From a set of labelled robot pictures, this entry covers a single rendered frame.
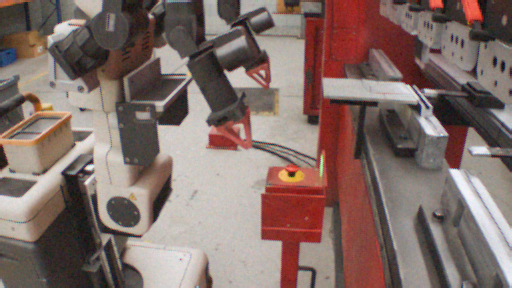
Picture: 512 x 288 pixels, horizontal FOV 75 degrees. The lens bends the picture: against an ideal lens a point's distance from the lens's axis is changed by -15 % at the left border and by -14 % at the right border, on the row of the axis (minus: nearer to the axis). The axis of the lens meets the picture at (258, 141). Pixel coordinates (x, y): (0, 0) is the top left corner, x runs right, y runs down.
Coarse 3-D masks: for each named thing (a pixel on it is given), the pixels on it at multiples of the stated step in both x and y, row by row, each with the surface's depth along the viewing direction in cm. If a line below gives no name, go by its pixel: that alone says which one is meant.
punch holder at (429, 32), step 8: (424, 0) 86; (424, 16) 86; (424, 24) 87; (432, 24) 80; (440, 24) 77; (424, 32) 86; (432, 32) 80; (440, 32) 78; (424, 40) 86; (432, 40) 80; (440, 40) 79; (440, 48) 81
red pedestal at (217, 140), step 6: (210, 132) 302; (216, 132) 302; (240, 132) 314; (210, 138) 301; (216, 138) 300; (222, 138) 300; (228, 138) 299; (210, 144) 303; (216, 144) 302; (222, 144) 302; (228, 144) 301; (234, 144) 300
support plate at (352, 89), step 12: (324, 84) 114; (336, 84) 114; (348, 84) 114; (360, 84) 114; (372, 84) 115; (384, 84) 115; (396, 84) 115; (324, 96) 105; (336, 96) 104; (348, 96) 104; (360, 96) 104; (372, 96) 104; (396, 96) 104; (408, 96) 105
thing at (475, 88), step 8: (464, 88) 110; (472, 88) 105; (480, 88) 103; (456, 96) 106; (464, 96) 106; (472, 96) 103; (480, 96) 101; (488, 96) 101; (472, 104) 103; (480, 104) 102; (488, 104) 102; (496, 104) 101; (504, 104) 101
